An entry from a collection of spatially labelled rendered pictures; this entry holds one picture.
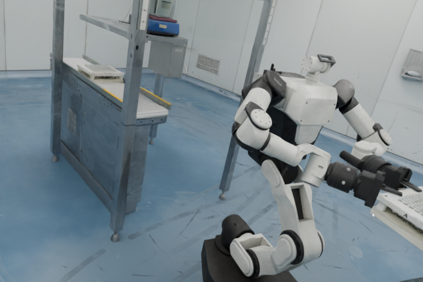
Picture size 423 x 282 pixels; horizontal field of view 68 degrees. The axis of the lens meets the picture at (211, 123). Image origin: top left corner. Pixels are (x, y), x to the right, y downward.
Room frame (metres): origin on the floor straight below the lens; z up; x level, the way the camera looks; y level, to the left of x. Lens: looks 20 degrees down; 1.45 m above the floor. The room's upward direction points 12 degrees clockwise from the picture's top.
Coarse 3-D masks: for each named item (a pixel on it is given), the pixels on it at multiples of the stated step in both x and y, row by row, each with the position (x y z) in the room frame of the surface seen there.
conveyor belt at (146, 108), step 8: (72, 64) 2.43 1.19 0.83; (72, 72) 2.23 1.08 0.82; (104, 88) 1.98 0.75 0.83; (112, 88) 2.02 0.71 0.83; (120, 88) 2.06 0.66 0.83; (120, 96) 1.88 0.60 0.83; (144, 96) 1.99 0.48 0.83; (144, 104) 1.82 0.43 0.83; (152, 104) 1.86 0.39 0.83; (144, 112) 1.70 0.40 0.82; (152, 112) 1.74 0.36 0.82; (160, 112) 1.78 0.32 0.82
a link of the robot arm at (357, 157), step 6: (342, 150) 1.16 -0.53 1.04; (354, 150) 1.15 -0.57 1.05; (342, 156) 1.14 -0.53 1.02; (348, 156) 1.12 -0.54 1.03; (354, 156) 1.12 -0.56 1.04; (360, 156) 1.11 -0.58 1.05; (366, 156) 1.11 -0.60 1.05; (372, 156) 1.09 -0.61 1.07; (348, 162) 1.12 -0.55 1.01; (354, 162) 1.08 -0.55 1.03; (360, 162) 1.07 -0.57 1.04; (366, 162) 1.07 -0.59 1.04; (360, 168) 1.08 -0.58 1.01
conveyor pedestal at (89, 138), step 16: (64, 96) 2.42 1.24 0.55; (64, 112) 2.41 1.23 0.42; (80, 112) 2.19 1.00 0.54; (96, 112) 2.01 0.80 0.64; (64, 128) 2.40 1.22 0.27; (80, 128) 2.18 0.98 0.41; (96, 128) 1.99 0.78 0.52; (112, 128) 1.84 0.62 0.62; (144, 128) 1.85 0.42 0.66; (64, 144) 2.39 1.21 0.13; (80, 144) 2.17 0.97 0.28; (96, 144) 1.98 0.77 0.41; (112, 144) 1.83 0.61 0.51; (144, 144) 1.86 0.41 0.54; (80, 160) 2.16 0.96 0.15; (96, 160) 1.97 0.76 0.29; (112, 160) 1.82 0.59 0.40; (144, 160) 1.87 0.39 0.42; (96, 176) 1.96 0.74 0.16; (112, 176) 1.80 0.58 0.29; (96, 192) 1.96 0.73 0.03; (112, 192) 1.79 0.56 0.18; (128, 192) 1.80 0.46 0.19; (128, 208) 1.84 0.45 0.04
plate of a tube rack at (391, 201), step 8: (408, 192) 0.90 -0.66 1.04; (416, 192) 0.91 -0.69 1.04; (384, 200) 0.83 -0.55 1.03; (392, 200) 0.82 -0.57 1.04; (392, 208) 0.80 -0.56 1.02; (400, 208) 0.79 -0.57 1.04; (408, 208) 0.79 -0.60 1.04; (408, 216) 0.77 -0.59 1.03; (416, 216) 0.76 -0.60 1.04; (416, 224) 0.74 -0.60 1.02
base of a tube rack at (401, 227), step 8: (376, 208) 0.84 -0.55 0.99; (376, 216) 0.83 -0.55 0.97; (384, 216) 0.81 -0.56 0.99; (392, 216) 0.82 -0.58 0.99; (392, 224) 0.79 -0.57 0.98; (400, 224) 0.78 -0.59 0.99; (408, 224) 0.79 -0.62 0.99; (400, 232) 0.76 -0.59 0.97; (408, 232) 0.75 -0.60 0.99; (416, 232) 0.75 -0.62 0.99; (416, 240) 0.73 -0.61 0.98
